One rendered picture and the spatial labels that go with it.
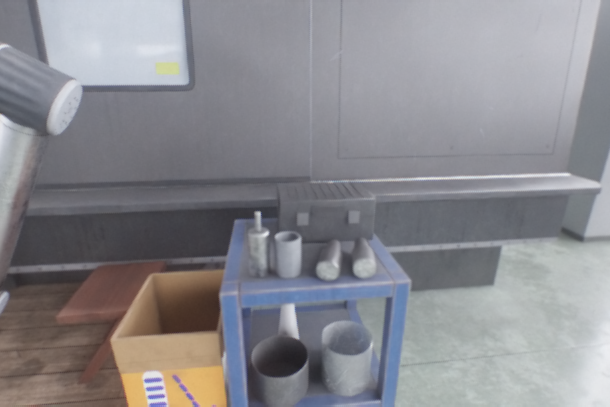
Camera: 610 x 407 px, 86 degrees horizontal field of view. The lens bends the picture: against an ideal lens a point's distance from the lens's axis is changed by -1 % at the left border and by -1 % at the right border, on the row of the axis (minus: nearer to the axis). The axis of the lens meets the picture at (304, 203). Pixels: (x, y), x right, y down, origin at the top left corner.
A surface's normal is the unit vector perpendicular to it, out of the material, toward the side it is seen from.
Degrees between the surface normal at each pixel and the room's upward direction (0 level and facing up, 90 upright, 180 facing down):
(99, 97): 86
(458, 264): 90
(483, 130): 86
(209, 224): 90
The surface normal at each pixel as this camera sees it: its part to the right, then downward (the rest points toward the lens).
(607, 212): 0.12, 0.33
